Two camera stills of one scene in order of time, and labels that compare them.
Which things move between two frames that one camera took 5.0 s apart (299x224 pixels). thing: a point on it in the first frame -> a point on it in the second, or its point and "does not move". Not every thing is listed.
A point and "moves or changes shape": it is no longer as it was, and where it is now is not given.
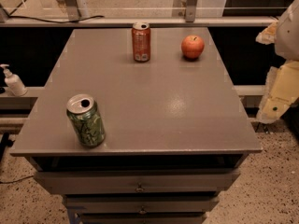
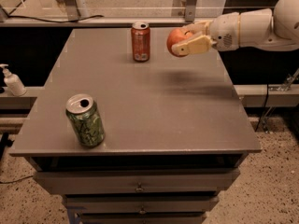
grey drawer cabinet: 177,133 does not move
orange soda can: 141,41 does not move
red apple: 192,47 moves or changes shape
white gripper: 289,35 -> 223,32
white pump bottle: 13,81 does not move
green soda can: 86,119 does not move
